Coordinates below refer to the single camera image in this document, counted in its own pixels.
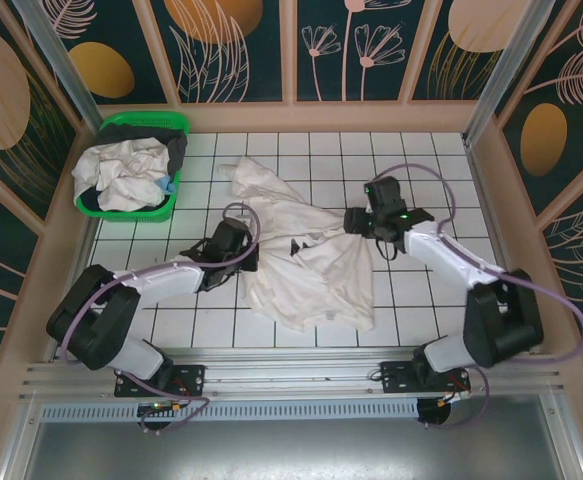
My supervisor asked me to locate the slotted grey cable duct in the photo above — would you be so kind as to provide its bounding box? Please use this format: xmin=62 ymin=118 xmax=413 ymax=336
xmin=38 ymin=399 xmax=420 ymax=421

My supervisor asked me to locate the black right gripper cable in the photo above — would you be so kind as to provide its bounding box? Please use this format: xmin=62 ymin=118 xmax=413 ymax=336
xmin=374 ymin=238 xmax=399 ymax=262

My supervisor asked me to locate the grey metal sheet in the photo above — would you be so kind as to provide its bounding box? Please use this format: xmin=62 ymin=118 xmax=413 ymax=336
xmin=0 ymin=394 xmax=583 ymax=480

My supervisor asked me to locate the navy garment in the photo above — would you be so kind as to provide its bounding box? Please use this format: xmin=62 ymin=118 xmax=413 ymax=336
xmin=77 ymin=186 xmax=103 ymax=212

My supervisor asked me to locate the green plastic laundry basket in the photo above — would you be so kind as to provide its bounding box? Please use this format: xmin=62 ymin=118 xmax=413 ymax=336
xmin=74 ymin=111 xmax=191 ymax=222

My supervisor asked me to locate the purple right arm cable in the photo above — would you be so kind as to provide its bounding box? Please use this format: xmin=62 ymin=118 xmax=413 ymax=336
xmin=373 ymin=163 xmax=583 ymax=431

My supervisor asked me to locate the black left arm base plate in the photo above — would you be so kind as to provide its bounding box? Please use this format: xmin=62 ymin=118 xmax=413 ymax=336
xmin=113 ymin=364 xmax=207 ymax=400

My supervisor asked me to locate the aluminium frame post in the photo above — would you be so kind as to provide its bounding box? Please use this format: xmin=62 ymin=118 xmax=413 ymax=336
xmin=13 ymin=0 xmax=102 ymax=139
xmin=463 ymin=0 xmax=555 ymax=146

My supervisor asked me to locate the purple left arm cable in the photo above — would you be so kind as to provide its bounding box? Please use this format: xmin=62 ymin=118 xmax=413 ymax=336
xmin=59 ymin=202 xmax=262 ymax=435

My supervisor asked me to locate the dark grey t-shirt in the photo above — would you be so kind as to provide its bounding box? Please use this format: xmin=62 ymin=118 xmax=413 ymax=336
xmin=98 ymin=123 xmax=190 ymax=179

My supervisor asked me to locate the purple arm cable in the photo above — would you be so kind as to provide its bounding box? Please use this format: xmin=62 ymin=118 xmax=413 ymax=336
xmin=59 ymin=202 xmax=262 ymax=435
xmin=373 ymin=163 xmax=583 ymax=431

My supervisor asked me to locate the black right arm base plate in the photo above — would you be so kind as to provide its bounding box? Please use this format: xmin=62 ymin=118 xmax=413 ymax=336
xmin=378 ymin=360 xmax=472 ymax=396

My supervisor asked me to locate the crumpled white t-shirt pile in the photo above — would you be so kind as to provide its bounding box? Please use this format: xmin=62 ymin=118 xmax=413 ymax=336
xmin=72 ymin=138 xmax=172 ymax=212

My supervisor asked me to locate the aluminium mounting rail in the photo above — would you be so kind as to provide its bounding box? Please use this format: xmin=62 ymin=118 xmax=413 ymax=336
xmin=18 ymin=347 xmax=567 ymax=401

